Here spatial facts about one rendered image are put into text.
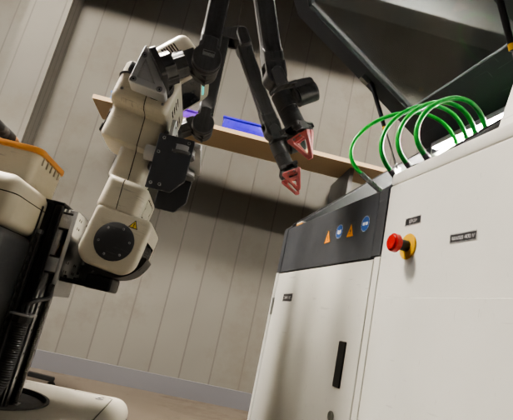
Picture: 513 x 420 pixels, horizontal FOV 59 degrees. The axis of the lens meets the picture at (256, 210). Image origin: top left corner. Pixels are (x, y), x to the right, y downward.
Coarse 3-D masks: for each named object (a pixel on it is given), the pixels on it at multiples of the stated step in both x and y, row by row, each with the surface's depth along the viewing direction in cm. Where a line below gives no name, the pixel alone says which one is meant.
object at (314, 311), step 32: (288, 288) 146; (320, 288) 122; (352, 288) 105; (288, 320) 139; (320, 320) 117; (352, 320) 101; (288, 352) 132; (320, 352) 112; (352, 352) 97; (256, 384) 151; (288, 384) 125; (320, 384) 107; (352, 384) 94; (256, 416) 142; (288, 416) 120; (320, 416) 103
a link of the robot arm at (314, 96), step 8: (272, 72) 122; (280, 72) 122; (280, 80) 122; (296, 80) 125; (304, 80) 126; (312, 80) 126; (280, 88) 125; (296, 88) 125; (304, 88) 125; (312, 88) 125; (304, 96) 125; (312, 96) 125; (304, 104) 127
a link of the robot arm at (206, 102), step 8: (224, 32) 167; (232, 32) 167; (224, 40) 167; (232, 40) 172; (224, 48) 167; (232, 48) 174; (224, 56) 167; (216, 80) 165; (216, 88) 164; (208, 96) 163; (216, 96) 164; (200, 104) 162; (208, 104) 162; (200, 112) 159; (208, 112) 160; (192, 120) 158; (200, 120) 159; (208, 120) 159; (192, 128) 160; (200, 128) 158; (208, 128) 159
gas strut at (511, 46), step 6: (498, 0) 124; (498, 6) 124; (504, 6) 124; (504, 12) 123; (504, 18) 123; (504, 24) 124; (510, 24) 123; (504, 30) 124; (510, 30) 123; (510, 36) 123; (510, 42) 123; (510, 48) 123
